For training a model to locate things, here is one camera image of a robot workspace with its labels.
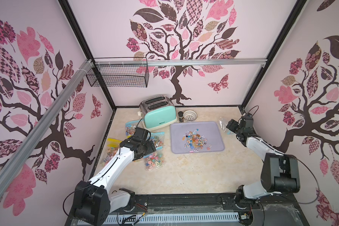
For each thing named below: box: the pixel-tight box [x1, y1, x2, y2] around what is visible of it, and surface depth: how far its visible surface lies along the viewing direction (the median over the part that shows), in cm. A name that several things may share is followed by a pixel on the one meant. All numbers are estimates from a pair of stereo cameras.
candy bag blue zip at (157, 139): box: [149, 131, 165, 153], surface depth 100 cm
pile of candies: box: [181, 129, 208, 153], surface depth 100 cm
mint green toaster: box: [137, 95, 178, 131], surface depth 100 cm
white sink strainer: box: [183, 109, 198, 122], surface depth 112 cm
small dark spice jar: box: [177, 111, 184, 123], surface depth 106 cm
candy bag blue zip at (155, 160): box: [143, 145, 165, 171], surface depth 89 cm
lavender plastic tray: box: [169, 121, 225, 154], surface depth 102 cm
